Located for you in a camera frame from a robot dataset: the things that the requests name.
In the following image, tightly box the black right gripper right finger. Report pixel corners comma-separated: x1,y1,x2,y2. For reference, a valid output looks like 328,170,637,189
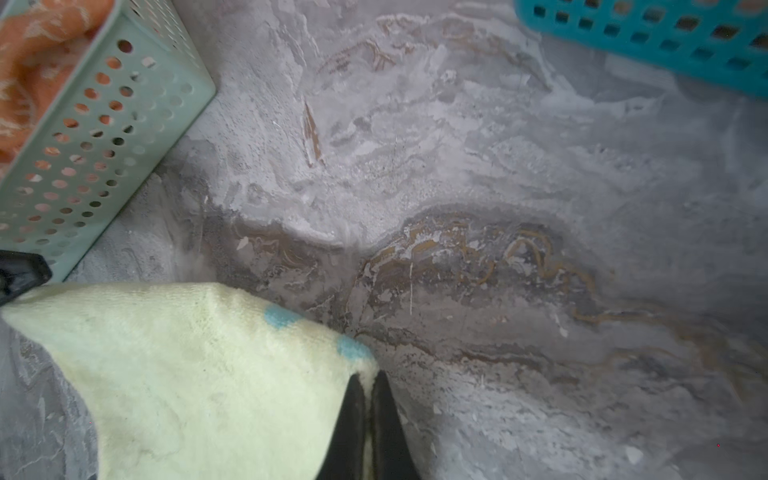
371,370,420,480

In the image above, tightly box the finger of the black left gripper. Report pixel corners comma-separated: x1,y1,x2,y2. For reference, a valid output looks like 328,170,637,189
0,250,52,305

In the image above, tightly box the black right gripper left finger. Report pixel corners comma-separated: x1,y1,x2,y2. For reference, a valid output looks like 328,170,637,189
316,374,367,480

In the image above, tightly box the green yellow striped towel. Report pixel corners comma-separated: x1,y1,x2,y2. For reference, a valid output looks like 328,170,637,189
1,283,378,479

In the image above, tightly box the pink orange patterned towel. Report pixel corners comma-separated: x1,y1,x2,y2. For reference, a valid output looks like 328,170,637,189
1,0,114,173

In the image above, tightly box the teal plastic basket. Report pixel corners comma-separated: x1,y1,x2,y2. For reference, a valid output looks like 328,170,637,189
515,0,767,99

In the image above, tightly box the light green plastic basket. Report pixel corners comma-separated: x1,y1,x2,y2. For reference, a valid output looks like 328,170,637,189
1,0,216,282

